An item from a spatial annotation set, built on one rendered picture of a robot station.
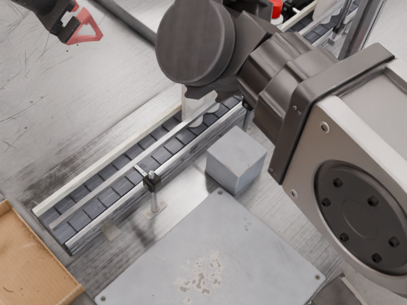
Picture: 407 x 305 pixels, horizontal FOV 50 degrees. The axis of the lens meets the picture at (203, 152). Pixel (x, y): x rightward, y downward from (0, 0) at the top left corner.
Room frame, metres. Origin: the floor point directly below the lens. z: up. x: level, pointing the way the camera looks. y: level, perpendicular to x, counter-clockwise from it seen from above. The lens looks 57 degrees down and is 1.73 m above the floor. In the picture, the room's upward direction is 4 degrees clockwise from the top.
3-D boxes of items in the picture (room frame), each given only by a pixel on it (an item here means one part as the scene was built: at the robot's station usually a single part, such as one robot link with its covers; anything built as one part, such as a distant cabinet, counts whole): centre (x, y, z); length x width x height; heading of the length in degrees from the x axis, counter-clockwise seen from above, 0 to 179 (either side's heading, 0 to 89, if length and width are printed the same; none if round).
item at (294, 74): (0.25, -0.08, 1.45); 0.09 x 0.08 x 0.12; 128
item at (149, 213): (0.43, 0.10, 0.83); 0.06 x 0.03 x 0.01; 138
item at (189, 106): (0.65, 0.03, 0.98); 0.05 x 0.05 x 0.20
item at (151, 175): (0.44, 0.11, 0.91); 0.07 x 0.03 x 0.16; 49
